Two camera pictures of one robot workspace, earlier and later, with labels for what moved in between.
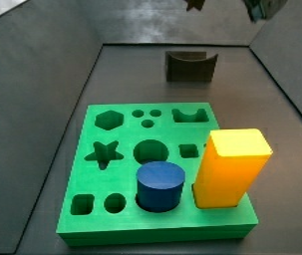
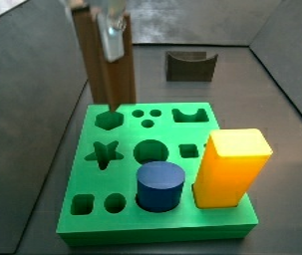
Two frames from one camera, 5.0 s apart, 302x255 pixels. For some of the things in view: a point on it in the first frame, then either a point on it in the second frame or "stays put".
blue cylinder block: [159, 181] stays put
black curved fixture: [189, 66] stays put
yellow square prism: [232, 158] stays put
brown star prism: [194, 3] → [111, 78]
